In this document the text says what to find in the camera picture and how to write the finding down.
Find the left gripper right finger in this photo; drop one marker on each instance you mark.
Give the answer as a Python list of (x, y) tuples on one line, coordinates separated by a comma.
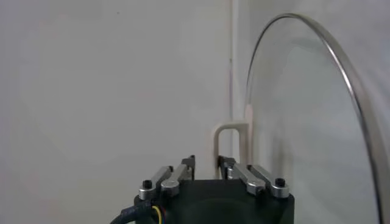
[(253, 179)]

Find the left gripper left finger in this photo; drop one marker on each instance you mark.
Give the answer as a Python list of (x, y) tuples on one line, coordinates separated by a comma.
[(170, 179)]

